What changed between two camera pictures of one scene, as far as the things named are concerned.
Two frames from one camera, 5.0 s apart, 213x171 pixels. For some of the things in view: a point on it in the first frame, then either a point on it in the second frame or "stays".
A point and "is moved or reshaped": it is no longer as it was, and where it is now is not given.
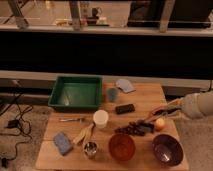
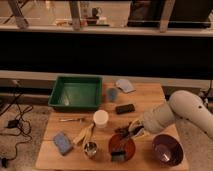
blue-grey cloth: (125, 85) stays
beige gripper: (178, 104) → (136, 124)
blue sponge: (63, 143) stays
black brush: (145, 126) is moved or reshaped
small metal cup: (90, 149) stays
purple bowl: (168, 149) stays
